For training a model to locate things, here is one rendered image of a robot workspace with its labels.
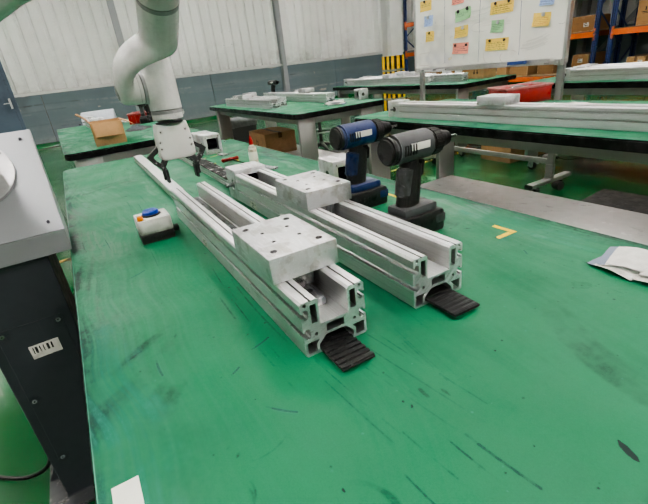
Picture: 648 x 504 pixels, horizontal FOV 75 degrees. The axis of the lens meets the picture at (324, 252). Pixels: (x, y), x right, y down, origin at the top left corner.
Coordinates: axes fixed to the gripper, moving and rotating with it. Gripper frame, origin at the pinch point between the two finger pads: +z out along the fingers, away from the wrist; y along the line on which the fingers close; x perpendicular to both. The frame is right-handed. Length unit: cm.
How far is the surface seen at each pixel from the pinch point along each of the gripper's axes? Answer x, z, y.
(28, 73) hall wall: -1086, -75, 84
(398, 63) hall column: -585, -8, -555
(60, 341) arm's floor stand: 6, 36, 44
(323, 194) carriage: 53, -1, -18
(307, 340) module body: 85, 8, 4
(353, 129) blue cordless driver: 40, -10, -35
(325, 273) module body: 79, 2, -3
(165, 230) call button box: 20.4, 8.6, 11.0
